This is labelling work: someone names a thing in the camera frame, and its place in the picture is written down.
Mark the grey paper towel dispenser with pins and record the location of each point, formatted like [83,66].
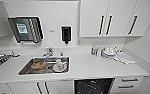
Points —
[24,29]

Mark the white three-door wall cabinet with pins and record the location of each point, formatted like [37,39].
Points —
[121,16]

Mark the bowl with orange food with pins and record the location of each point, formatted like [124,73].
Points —
[37,64]

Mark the dish rack with utensils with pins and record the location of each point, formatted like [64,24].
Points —
[1,59]

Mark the small chrome counter knob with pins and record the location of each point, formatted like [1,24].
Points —
[61,53]

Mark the white mug with print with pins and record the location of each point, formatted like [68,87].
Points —
[58,65]

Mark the white narrow three-drawer unit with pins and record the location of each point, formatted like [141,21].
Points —
[127,85]

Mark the chrome sink faucet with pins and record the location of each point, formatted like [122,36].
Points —
[48,52]

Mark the small white bottle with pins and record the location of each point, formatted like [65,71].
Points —
[98,52]

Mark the small white wall label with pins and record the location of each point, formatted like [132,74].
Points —
[51,31]

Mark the stainless steel sink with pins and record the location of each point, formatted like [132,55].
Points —
[24,70]

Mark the black wall soap dispenser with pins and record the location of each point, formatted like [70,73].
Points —
[66,34]

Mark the stainless steel dishwasher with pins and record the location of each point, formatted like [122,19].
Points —
[93,86]

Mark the white two-door sink cabinet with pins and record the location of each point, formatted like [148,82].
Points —
[31,88]

